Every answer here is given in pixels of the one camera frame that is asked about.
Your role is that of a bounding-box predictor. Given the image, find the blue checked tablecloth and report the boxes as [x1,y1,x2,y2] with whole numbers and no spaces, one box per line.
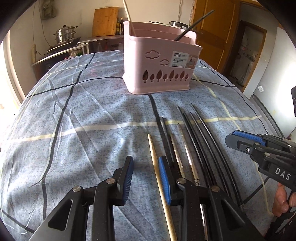
[0,50,285,241]

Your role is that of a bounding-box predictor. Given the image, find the steel kettle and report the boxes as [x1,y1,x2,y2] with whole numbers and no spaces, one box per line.
[169,21,188,29]

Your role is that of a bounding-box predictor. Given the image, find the white refrigerator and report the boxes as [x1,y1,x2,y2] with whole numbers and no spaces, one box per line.
[243,27,296,139]

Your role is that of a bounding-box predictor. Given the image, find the steel steamer pot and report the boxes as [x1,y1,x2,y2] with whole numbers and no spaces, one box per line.
[53,25,78,44]

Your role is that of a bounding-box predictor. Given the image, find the wooden door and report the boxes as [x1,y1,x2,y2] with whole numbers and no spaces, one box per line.
[190,0,241,73]

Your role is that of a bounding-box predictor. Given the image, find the steel kitchen counter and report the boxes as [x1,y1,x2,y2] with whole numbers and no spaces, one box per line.
[31,35,124,79]

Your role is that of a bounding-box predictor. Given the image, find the dark glass bottle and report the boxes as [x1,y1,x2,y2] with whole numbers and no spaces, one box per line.
[116,17,125,35]

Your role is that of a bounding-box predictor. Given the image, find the silver metal chopstick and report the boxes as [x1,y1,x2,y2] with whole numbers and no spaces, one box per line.
[178,123,200,186]
[170,134,185,178]

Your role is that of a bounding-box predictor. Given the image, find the wooden chopstick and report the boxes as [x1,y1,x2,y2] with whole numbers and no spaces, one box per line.
[122,0,137,35]
[148,134,177,241]

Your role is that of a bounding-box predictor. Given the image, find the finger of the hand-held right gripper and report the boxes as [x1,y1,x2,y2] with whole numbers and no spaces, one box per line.
[225,134,296,163]
[232,130,296,152]

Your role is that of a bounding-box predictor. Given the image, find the gas stove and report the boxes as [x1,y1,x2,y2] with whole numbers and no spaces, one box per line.
[47,37,82,52]

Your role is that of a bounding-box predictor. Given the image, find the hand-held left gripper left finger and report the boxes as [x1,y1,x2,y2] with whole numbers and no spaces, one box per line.
[28,156,134,241]

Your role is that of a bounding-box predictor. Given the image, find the black chopstick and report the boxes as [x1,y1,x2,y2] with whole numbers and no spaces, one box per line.
[189,112,232,198]
[161,116,175,167]
[174,10,215,42]
[177,105,214,188]
[183,113,229,197]
[190,103,243,208]

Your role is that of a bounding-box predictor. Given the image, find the wooden cutting board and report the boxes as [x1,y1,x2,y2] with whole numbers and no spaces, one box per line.
[92,7,119,37]

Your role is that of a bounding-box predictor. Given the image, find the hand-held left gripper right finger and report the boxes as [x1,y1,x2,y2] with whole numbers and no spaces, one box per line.
[158,155,264,241]

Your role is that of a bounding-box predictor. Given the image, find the person's right hand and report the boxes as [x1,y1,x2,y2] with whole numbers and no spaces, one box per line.
[272,183,292,217]

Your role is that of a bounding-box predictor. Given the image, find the grey hanging bag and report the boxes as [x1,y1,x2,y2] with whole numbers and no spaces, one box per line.
[42,0,58,20]

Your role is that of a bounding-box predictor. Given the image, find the pink plastic utensil basket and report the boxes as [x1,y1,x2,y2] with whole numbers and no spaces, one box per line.
[122,20,203,95]

